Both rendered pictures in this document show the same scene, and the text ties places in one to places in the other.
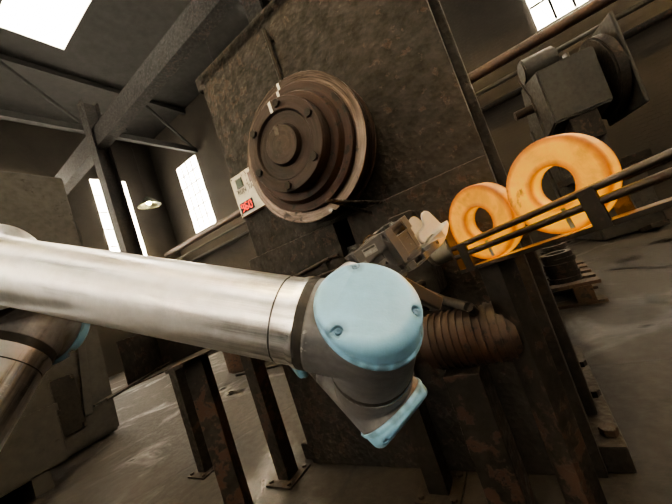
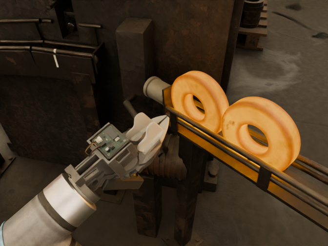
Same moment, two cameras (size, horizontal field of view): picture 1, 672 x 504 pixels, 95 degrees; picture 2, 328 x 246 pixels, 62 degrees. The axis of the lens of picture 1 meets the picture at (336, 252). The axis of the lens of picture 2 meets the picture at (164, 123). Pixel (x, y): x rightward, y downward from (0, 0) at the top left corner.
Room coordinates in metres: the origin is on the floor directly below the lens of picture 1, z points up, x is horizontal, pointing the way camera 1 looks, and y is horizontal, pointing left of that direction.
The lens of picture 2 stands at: (0.19, -0.09, 1.09)
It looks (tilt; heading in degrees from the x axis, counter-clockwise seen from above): 43 degrees down; 343
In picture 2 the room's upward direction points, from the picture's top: straight up
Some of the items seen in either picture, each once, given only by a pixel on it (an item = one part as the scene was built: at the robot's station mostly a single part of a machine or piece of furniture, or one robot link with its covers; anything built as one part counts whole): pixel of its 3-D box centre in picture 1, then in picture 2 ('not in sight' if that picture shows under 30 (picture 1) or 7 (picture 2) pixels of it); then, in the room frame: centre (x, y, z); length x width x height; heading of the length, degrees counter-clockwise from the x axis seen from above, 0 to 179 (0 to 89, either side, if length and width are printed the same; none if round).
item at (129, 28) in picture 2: (418, 252); (137, 63); (0.89, -0.22, 0.68); 0.11 x 0.08 x 0.24; 149
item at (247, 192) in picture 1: (257, 186); not in sight; (1.26, 0.22, 1.15); 0.26 x 0.02 x 0.18; 59
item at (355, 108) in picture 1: (305, 151); not in sight; (1.00, -0.01, 1.11); 0.47 x 0.06 x 0.47; 59
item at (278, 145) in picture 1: (286, 145); not in sight; (0.91, 0.04, 1.11); 0.28 x 0.06 x 0.28; 59
